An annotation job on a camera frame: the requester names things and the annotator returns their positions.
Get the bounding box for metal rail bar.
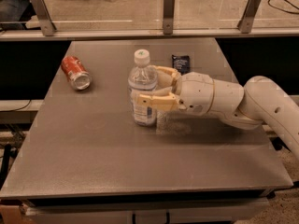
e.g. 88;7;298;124
0;28;299;42

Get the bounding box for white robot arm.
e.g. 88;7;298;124
131;66;299;159

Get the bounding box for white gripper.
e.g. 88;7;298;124
136;65;214;116

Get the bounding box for left metal bracket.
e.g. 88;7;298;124
30;0;56;36

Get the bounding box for middle metal bracket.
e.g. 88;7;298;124
163;0;175;35

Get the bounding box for black floor cable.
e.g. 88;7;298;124
264;0;299;16

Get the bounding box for right metal bracket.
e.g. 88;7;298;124
237;0;262;34

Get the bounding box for blue label plastic water bottle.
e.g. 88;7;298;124
128;49;158;126

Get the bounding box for seated person in background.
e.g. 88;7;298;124
0;0;30;30

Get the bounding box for metal bracket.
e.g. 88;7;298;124
30;0;56;36
237;0;262;34
163;0;175;35

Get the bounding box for red soda can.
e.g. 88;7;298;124
61;56;92;91

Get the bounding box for dark blue snack packet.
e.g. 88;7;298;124
172;55;190;75

